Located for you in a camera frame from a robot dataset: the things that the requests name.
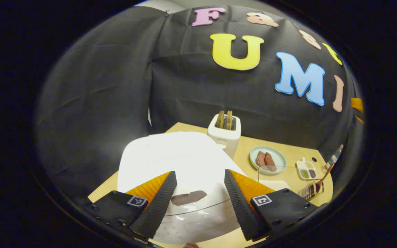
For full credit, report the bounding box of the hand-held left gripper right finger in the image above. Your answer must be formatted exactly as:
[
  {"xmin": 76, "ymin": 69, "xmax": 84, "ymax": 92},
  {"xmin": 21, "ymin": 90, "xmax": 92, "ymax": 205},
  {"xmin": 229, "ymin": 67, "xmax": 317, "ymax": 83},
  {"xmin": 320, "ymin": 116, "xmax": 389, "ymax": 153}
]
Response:
[{"xmin": 224, "ymin": 169, "xmax": 319, "ymax": 241}]

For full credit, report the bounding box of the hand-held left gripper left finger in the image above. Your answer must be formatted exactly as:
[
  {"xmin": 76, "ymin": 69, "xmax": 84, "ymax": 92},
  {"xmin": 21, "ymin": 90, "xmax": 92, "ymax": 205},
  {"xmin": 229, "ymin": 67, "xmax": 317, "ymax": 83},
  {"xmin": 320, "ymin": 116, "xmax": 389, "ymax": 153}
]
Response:
[{"xmin": 85, "ymin": 171, "xmax": 177, "ymax": 240}]

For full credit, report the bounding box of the white rice cooker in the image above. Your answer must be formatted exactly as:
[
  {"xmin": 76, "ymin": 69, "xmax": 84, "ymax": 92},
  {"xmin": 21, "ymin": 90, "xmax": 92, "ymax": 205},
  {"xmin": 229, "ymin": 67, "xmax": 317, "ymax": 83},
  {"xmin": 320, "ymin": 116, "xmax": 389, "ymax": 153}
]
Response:
[{"xmin": 117, "ymin": 132, "xmax": 251, "ymax": 245}]

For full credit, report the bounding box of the metal wire chopstick holder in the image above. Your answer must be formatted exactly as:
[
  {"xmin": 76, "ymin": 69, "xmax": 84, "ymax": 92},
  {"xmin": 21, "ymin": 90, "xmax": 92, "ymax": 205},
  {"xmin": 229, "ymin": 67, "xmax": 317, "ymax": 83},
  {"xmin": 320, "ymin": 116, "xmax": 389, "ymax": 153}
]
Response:
[{"xmin": 298, "ymin": 179, "xmax": 325, "ymax": 201}]

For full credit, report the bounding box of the brown wooden spoon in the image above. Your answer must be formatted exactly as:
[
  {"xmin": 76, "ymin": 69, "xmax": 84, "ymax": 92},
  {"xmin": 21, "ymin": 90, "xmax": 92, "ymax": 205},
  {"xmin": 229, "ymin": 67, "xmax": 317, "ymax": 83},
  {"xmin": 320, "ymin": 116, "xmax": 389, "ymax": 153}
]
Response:
[{"xmin": 311, "ymin": 162, "xmax": 335, "ymax": 195}]

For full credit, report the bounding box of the clear plastic bottle red cap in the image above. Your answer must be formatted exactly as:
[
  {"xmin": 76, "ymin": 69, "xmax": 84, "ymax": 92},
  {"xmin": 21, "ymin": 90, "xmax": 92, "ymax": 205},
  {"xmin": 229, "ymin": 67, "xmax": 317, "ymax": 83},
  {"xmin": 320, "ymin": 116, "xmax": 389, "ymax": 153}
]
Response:
[{"xmin": 324, "ymin": 144, "xmax": 344, "ymax": 173}]

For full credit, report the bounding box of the pale green plate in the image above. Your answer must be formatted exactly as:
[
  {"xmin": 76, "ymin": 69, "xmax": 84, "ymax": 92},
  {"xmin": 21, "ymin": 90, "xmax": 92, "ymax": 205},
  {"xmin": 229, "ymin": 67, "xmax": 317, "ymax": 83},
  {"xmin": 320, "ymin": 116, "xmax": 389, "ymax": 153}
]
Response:
[{"xmin": 249, "ymin": 146, "xmax": 287, "ymax": 176}]

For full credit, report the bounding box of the white toaster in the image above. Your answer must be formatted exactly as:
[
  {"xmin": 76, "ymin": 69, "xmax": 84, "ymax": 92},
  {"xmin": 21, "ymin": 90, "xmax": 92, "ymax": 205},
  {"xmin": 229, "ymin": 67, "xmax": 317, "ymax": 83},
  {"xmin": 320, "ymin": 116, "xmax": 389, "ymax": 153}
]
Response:
[{"xmin": 207, "ymin": 113, "xmax": 242, "ymax": 160}]

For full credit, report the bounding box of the white divided grain dish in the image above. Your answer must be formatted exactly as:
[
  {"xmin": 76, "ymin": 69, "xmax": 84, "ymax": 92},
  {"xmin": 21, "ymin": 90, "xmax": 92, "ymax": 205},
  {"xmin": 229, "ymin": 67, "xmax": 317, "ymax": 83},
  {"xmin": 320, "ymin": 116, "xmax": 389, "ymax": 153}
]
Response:
[{"xmin": 296, "ymin": 157, "xmax": 319, "ymax": 180}]

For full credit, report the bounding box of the black backdrop cloth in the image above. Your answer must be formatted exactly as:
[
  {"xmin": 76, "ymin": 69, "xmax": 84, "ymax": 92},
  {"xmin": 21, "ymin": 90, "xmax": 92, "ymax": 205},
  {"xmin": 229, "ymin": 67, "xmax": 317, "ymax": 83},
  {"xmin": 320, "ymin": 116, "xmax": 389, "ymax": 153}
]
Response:
[{"xmin": 35, "ymin": 5, "xmax": 364, "ymax": 201}]

